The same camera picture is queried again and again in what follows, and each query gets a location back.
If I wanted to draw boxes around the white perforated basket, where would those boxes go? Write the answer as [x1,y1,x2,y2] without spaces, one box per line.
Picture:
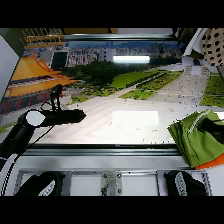
[199,28,224,68]

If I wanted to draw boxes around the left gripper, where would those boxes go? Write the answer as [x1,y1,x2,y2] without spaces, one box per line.
[57,108,88,127]

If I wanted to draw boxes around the wooden hanger rack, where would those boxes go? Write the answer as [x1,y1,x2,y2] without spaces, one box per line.
[20,28,65,50]

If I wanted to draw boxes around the green shorts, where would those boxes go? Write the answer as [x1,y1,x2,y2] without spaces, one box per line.
[167,108,224,169]

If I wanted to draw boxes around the silver frame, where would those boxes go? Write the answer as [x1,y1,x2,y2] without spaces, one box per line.
[0,33,214,197]

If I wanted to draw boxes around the black cable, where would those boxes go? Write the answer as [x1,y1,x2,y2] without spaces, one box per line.
[0,155,18,197]

